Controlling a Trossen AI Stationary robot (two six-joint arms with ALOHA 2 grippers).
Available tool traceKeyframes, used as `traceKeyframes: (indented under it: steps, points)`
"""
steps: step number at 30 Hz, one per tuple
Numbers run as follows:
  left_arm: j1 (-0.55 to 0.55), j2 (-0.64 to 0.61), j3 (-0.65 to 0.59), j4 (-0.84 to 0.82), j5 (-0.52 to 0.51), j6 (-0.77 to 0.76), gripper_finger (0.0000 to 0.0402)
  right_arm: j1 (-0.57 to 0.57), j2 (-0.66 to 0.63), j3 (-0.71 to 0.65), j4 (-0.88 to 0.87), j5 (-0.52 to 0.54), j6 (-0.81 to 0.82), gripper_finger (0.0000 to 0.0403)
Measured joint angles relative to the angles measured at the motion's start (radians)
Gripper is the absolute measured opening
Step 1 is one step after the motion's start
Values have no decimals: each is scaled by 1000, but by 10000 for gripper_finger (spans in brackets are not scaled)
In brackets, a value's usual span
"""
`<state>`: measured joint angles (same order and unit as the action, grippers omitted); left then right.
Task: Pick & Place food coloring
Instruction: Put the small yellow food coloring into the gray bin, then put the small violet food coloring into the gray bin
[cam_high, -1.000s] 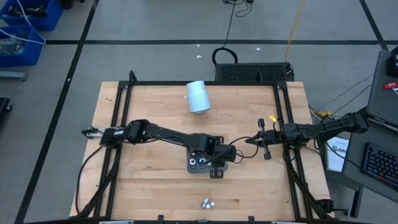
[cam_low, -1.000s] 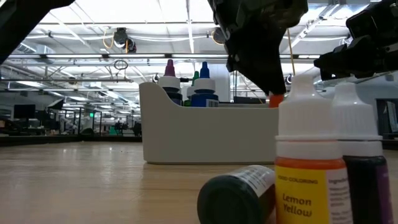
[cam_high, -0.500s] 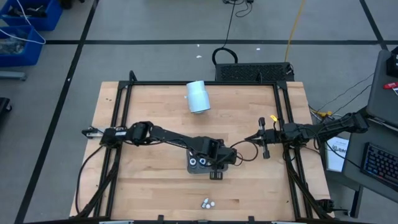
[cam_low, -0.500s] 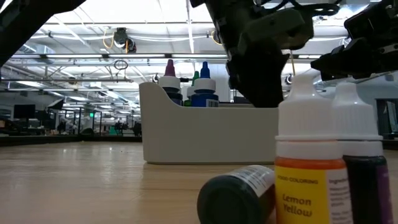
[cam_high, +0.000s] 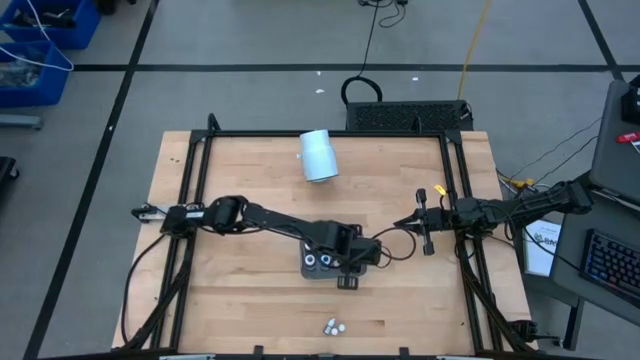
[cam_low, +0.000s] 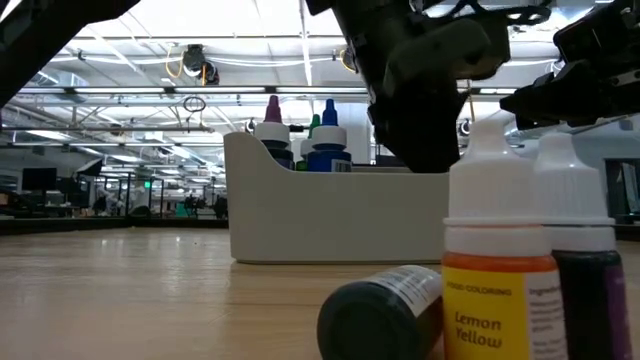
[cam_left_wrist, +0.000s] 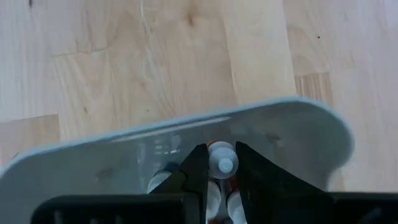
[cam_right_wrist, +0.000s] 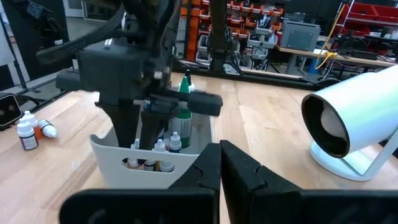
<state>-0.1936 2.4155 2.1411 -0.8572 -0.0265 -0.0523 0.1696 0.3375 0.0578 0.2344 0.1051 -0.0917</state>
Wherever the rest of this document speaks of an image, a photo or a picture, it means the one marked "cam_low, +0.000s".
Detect distant black workcell frames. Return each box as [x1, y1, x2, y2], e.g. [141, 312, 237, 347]
[89, 172, 229, 220]

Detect ceiling light strip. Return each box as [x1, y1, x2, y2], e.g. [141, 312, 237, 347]
[14, 85, 516, 96]

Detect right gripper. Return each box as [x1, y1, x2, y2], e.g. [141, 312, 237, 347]
[499, 0, 640, 132]

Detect large green food coloring bottle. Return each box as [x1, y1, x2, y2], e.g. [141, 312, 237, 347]
[295, 113, 322, 173]

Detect small purple food coloring bottle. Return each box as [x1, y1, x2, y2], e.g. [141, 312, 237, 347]
[529, 132, 634, 360]

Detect small dark food coloring bottle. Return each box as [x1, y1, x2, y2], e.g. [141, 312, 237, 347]
[316, 264, 445, 360]

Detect large purple food coloring bottle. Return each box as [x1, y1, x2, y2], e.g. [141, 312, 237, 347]
[253, 94, 296, 171]

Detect black cable loop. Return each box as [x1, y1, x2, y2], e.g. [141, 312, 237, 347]
[182, 95, 207, 115]

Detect large blue food coloring bottle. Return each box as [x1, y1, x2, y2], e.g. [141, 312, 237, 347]
[306, 98, 353, 174]

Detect black monitor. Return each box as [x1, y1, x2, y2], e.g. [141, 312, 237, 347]
[20, 167, 58, 191]

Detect black ceiling cable reel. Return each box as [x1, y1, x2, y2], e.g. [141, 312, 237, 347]
[337, 45, 361, 76]
[180, 43, 221, 87]

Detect grey plastic bin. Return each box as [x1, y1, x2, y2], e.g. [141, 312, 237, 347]
[223, 130, 454, 265]

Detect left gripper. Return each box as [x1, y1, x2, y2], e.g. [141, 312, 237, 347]
[305, 0, 511, 174]

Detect small yellow food coloring bottle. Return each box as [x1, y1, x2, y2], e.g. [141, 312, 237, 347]
[441, 118, 569, 360]

